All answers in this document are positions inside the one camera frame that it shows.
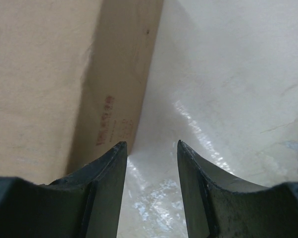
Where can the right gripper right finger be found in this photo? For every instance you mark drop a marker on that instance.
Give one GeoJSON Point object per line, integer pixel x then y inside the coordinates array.
{"type": "Point", "coordinates": [218, 204]}

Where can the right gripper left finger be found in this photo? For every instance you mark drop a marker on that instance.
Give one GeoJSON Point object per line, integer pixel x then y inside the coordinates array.
{"type": "Point", "coordinates": [83, 204]}

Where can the brown cardboard express box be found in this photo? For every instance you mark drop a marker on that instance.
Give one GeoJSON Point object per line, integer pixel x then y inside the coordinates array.
{"type": "Point", "coordinates": [73, 75]}

